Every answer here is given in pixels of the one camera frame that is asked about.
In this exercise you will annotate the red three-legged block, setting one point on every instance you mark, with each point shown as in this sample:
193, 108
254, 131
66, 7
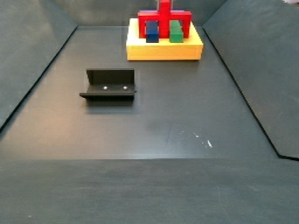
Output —
163, 17

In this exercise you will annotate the yellow base board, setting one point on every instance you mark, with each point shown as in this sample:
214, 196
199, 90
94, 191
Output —
142, 51

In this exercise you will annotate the green long block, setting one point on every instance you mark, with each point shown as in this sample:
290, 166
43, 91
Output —
175, 31

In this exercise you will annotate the blue long block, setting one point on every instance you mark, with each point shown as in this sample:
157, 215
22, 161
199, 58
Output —
151, 32

